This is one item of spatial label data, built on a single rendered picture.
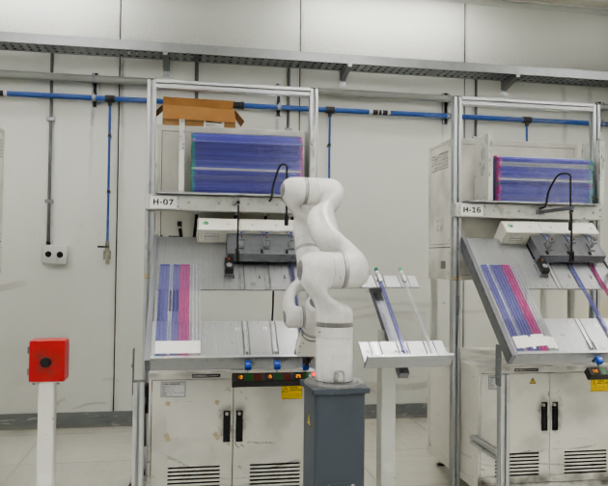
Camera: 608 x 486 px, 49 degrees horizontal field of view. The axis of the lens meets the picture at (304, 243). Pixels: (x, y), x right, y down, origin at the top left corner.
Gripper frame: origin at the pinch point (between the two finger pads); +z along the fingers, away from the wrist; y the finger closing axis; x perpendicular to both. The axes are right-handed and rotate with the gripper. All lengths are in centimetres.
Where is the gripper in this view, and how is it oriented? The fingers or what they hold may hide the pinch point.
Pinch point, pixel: (306, 360)
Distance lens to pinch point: 255.4
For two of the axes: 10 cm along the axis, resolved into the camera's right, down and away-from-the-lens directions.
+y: 9.9, 0.2, 1.7
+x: -1.2, -6.6, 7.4
